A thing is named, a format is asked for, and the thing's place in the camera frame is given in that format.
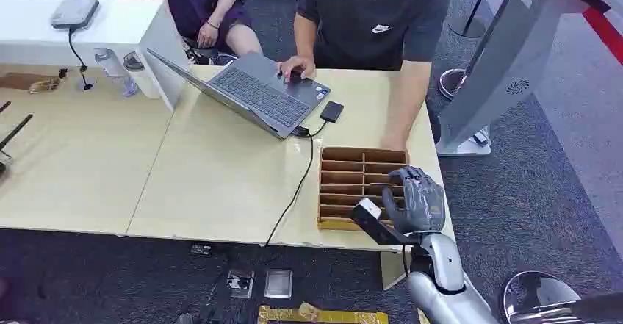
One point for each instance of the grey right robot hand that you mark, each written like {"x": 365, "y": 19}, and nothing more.
{"x": 422, "y": 205}

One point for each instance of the pale table leg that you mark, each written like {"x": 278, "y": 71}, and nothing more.
{"x": 392, "y": 269}

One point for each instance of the wooden card box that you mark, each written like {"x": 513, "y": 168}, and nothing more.
{"x": 350, "y": 178}

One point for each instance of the chrome stanchion base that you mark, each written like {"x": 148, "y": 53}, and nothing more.
{"x": 450, "y": 84}

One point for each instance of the small black external drive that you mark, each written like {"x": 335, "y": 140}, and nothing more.
{"x": 332, "y": 111}

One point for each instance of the large chrome round base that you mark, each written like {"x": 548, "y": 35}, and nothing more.
{"x": 535, "y": 295}

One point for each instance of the gold floor tape strip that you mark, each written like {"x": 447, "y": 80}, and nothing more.
{"x": 321, "y": 316}

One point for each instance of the grey kiosk stand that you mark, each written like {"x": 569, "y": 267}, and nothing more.
{"x": 506, "y": 59}

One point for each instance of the person in black shirt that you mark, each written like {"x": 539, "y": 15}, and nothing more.
{"x": 375, "y": 25}

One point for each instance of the grey open laptop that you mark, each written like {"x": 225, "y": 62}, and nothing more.
{"x": 263, "y": 95}

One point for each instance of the small black floor box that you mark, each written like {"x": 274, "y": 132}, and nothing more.
{"x": 200, "y": 250}

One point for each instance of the red barrier belt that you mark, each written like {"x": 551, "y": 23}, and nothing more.
{"x": 603, "y": 29}

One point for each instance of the seated person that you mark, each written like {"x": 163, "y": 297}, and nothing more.
{"x": 204, "y": 5}

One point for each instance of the clear plastic bottle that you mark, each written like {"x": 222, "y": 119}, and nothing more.
{"x": 111, "y": 66}

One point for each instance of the white desk shelf box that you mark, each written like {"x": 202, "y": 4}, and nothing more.
{"x": 121, "y": 25}

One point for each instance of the grey flat device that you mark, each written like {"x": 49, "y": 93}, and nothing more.
{"x": 74, "y": 12}

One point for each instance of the brown wooden object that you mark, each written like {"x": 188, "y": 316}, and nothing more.
{"x": 29, "y": 82}

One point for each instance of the black rod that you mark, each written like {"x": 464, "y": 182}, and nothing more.
{"x": 14, "y": 129}

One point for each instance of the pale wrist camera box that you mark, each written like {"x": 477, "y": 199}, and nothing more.
{"x": 370, "y": 209}

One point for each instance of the dark stanchion post with base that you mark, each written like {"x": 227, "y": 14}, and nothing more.
{"x": 469, "y": 22}

